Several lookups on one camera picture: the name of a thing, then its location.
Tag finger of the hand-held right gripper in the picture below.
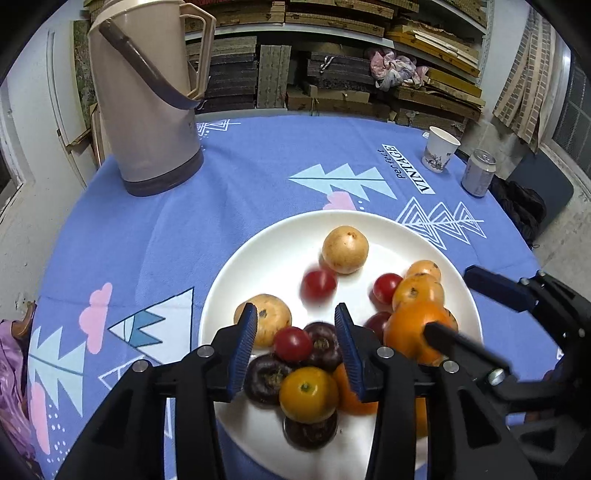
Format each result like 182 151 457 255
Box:
424 322 512 393
464 265 591 356

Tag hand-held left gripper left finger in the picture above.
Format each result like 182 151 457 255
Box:
55 302 259 480

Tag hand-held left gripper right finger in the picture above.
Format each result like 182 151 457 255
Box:
334 302 539 480

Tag dark brown water chestnut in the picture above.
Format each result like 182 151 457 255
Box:
243 354 296 408
302 322 345 374
283 408 339 450

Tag small pale yellow fruit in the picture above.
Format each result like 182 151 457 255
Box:
233 294 293 349

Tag dark purple plum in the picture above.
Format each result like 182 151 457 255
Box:
365 311 393 344

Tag red cherry tomato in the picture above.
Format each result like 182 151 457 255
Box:
372 272 404 305
273 326 315 364
301 268 338 306

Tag white oval plate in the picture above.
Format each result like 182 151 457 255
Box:
198 210 485 474

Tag smooth yellow pepino melon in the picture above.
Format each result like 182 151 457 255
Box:
322 225 370 275

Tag black jacket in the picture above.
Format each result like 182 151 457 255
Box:
489 178 548 250

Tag grey drink can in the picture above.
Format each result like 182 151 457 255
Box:
461 148 498 198

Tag dark blue board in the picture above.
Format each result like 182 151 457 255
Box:
505 150 575 241

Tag printed paper cup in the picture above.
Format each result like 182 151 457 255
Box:
421 126 462 174

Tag blue printed tablecloth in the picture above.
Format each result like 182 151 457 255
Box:
25 115 543 480

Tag barred window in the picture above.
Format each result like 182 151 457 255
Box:
540 46 591 162

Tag checkered beige curtain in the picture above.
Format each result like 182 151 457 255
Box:
492 9 557 153

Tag pink purple cloth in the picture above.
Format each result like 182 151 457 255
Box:
0 318 38 462

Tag crumpled pink cloth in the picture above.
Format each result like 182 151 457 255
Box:
369 48 430 89

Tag beige thermos jug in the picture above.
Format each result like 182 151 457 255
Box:
87 0 218 198

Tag metal shelf of wooden boards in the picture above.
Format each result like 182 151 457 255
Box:
83 0 490 134

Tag leaning framed boards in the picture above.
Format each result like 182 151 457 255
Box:
69 18 107 167

